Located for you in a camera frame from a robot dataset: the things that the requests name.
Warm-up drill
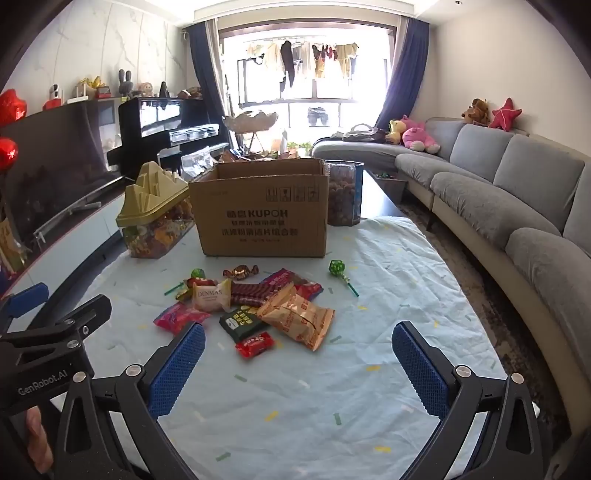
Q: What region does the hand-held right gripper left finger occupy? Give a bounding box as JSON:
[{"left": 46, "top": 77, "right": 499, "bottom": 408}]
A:
[{"left": 58, "top": 322, "right": 207, "bottom": 480}]

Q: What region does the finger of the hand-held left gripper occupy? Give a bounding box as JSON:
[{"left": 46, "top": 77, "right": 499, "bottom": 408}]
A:
[
  {"left": 44, "top": 294, "right": 113, "bottom": 352},
  {"left": 0, "top": 283, "right": 50, "bottom": 324}
]

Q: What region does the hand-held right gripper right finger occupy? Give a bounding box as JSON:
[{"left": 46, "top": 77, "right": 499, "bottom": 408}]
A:
[{"left": 392, "top": 322, "right": 546, "bottom": 480}]

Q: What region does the white snack packet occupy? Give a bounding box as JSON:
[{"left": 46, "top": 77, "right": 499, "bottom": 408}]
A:
[{"left": 191, "top": 278, "right": 232, "bottom": 313}]

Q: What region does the dark red striped snack packet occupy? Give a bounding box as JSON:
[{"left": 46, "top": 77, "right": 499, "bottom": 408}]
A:
[{"left": 229, "top": 281, "right": 282, "bottom": 308}]

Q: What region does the orange snack packet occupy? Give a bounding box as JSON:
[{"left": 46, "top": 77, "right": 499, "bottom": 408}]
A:
[{"left": 257, "top": 282, "right": 335, "bottom": 352}]

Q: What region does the brown cardboard box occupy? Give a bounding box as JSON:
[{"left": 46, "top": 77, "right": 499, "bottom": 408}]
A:
[{"left": 188, "top": 158, "right": 329, "bottom": 259}]

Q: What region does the person's left hand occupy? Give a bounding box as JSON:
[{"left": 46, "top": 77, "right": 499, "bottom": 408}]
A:
[{"left": 23, "top": 406, "right": 55, "bottom": 480}]

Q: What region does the pink snack packet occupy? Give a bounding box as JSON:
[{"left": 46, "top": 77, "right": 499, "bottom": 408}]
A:
[{"left": 153, "top": 302, "right": 212, "bottom": 334}]

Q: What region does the dark green snack packet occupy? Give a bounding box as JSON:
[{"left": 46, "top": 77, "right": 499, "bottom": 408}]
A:
[{"left": 219, "top": 308, "right": 271, "bottom": 343}]

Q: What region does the small red candy packet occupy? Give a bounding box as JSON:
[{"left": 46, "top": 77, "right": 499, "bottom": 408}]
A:
[{"left": 235, "top": 331, "right": 275, "bottom": 359}]

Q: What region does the green lollipop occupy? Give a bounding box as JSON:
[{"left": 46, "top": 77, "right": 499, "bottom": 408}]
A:
[
  {"left": 328, "top": 260, "right": 360, "bottom": 298},
  {"left": 163, "top": 268, "right": 206, "bottom": 297}
]

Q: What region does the light blue tablecloth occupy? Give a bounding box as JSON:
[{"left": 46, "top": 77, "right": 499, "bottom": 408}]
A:
[{"left": 44, "top": 216, "right": 509, "bottom": 480}]

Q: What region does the brown wrapped candy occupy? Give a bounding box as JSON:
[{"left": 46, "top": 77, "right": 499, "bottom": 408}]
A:
[{"left": 223, "top": 264, "right": 260, "bottom": 281}]

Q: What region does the pinkish red snack packet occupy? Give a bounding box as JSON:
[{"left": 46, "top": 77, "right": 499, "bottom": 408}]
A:
[{"left": 261, "top": 269, "right": 305, "bottom": 289}]

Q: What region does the yellow plastic tray stand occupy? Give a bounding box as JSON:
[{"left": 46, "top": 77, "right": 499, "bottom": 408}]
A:
[{"left": 115, "top": 161, "right": 197, "bottom": 259}]

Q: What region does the black flat television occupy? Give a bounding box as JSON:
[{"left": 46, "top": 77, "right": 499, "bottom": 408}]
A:
[{"left": 0, "top": 100, "right": 122, "bottom": 241}]

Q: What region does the red heart balloon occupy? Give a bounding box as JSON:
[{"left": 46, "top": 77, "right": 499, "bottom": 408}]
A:
[{"left": 0, "top": 137, "right": 19, "bottom": 174}]

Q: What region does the grey sectional sofa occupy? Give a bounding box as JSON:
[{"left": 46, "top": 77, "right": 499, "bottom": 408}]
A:
[{"left": 311, "top": 115, "right": 591, "bottom": 384}]

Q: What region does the black piano bench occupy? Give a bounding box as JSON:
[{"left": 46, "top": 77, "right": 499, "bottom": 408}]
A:
[{"left": 157, "top": 145, "right": 183, "bottom": 178}]

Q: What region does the grey toy bin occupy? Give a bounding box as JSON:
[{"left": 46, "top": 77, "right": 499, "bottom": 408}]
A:
[{"left": 369, "top": 171, "right": 409, "bottom": 204}]

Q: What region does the clear glass cup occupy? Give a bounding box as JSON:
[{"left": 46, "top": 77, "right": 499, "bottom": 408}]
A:
[{"left": 324, "top": 160, "right": 365, "bottom": 227}]

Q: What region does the red star balloon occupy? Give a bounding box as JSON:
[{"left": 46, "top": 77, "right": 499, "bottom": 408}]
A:
[{"left": 0, "top": 89, "right": 28, "bottom": 127}]

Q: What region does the black upright piano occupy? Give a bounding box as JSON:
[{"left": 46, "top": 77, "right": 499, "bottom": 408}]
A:
[{"left": 107, "top": 96, "right": 230, "bottom": 178}]

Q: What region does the pink plush toy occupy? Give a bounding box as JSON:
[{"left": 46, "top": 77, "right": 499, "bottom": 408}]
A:
[{"left": 401, "top": 115, "right": 441, "bottom": 154}]

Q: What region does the grey bag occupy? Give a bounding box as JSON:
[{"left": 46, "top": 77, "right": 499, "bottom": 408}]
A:
[{"left": 330, "top": 124, "right": 389, "bottom": 144}]

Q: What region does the tiered shell snack dish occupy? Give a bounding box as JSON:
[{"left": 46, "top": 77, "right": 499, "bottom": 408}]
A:
[{"left": 223, "top": 109, "right": 296, "bottom": 162}]

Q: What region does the brown plush lion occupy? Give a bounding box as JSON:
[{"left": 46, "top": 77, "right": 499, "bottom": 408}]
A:
[{"left": 461, "top": 98, "right": 491, "bottom": 126}]

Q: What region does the dark blue curtain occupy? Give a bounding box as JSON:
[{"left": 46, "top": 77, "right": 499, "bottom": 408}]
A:
[
  {"left": 186, "top": 21, "right": 232, "bottom": 148},
  {"left": 375, "top": 16, "right": 432, "bottom": 134}
]

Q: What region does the red star pillow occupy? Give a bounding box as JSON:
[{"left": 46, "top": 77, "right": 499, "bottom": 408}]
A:
[{"left": 488, "top": 98, "right": 522, "bottom": 131}]

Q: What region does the row of hanging clothes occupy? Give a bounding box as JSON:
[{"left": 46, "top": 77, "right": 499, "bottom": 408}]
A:
[{"left": 245, "top": 41, "right": 361, "bottom": 88}]

